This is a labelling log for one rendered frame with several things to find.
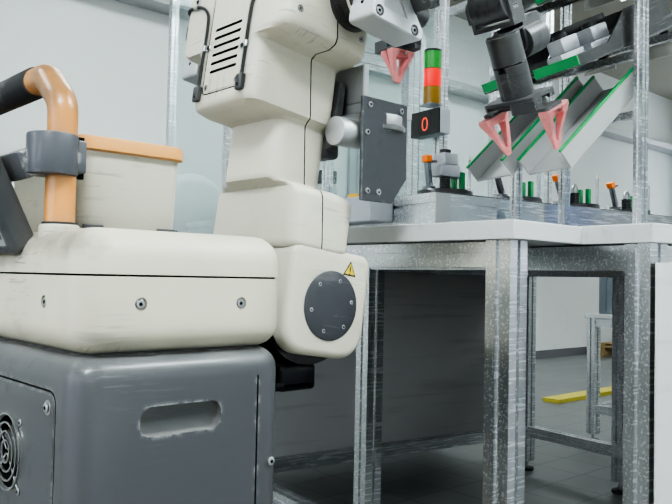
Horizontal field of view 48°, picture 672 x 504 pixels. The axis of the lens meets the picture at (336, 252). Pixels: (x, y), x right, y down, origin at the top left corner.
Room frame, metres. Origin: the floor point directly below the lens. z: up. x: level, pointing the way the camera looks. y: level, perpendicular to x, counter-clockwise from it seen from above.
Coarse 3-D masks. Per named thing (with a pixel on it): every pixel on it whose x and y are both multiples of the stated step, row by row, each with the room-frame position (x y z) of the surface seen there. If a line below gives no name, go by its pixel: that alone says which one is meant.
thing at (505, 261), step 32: (384, 256) 1.36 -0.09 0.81; (416, 256) 1.30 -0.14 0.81; (448, 256) 1.25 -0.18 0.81; (480, 256) 1.20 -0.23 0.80; (512, 256) 1.15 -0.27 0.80; (512, 288) 1.15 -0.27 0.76; (512, 320) 1.15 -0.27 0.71; (512, 352) 1.16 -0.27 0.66; (512, 384) 1.16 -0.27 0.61; (512, 416) 1.16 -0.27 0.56; (512, 448) 1.16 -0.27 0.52; (512, 480) 1.16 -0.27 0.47
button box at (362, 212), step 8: (352, 200) 1.82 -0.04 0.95; (360, 200) 1.79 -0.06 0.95; (352, 208) 1.82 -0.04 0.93; (360, 208) 1.79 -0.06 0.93; (368, 208) 1.76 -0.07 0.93; (376, 208) 1.77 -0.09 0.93; (384, 208) 1.78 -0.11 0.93; (392, 208) 1.80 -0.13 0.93; (352, 216) 1.82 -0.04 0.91; (360, 216) 1.79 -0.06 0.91; (368, 216) 1.76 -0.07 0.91; (376, 216) 1.77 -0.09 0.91; (384, 216) 1.79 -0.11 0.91; (392, 216) 1.80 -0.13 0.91; (352, 224) 1.90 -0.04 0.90; (360, 224) 1.89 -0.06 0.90
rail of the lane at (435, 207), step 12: (432, 192) 1.69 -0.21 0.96; (396, 204) 1.79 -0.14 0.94; (408, 204) 1.76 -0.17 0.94; (420, 204) 1.73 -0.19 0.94; (432, 204) 1.70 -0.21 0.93; (444, 204) 1.69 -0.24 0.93; (396, 216) 1.79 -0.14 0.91; (408, 216) 1.75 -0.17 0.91; (420, 216) 1.72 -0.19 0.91; (432, 216) 1.69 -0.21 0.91; (444, 216) 1.69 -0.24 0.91
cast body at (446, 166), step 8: (440, 152) 1.91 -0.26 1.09; (448, 152) 1.90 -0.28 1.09; (440, 160) 1.90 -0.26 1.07; (448, 160) 1.89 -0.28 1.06; (456, 160) 1.91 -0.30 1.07; (432, 168) 1.91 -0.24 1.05; (440, 168) 1.88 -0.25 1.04; (448, 168) 1.90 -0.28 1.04; (456, 168) 1.91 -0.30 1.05; (432, 176) 1.91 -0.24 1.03; (440, 176) 1.90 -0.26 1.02; (448, 176) 1.90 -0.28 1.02; (456, 176) 1.91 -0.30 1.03
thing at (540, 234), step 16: (416, 224) 1.27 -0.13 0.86; (432, 224) 1.24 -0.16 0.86; (448, 224) 1.22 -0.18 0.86; (464, 224) 1.19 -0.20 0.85; (480, 224) 1.17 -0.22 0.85; (496, 224) 1.15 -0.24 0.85; (512, 224) 1.13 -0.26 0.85; (528, 224) 1.15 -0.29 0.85; (544, 224) 1.18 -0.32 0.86; (560, 224) 1.21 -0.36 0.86; (352, 240) 1.38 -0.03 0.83; (368, 240) 1.35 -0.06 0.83; (384, 240) 1.32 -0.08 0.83; (400, 240) 1.29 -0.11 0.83; (416, 240) 1.27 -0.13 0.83; (432, 240) 1.24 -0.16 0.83; (448, 240) 1.22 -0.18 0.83; (464, 240) 1.21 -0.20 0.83; (480, 240) 1.20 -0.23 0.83; (528, 240) 1.17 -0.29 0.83; (544, 240) 1.18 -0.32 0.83; (560, 240) 1.21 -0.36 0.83; (576, 240) 1.24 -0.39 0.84
